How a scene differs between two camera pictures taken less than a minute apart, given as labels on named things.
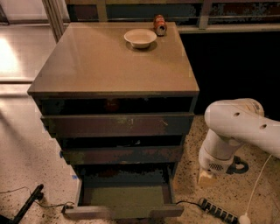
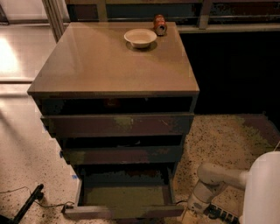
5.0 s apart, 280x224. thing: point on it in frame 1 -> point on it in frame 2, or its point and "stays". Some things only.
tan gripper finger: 204,173 -> 189,218
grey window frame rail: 205,24 stays
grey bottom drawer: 124,195 stays
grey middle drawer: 122,155 stays
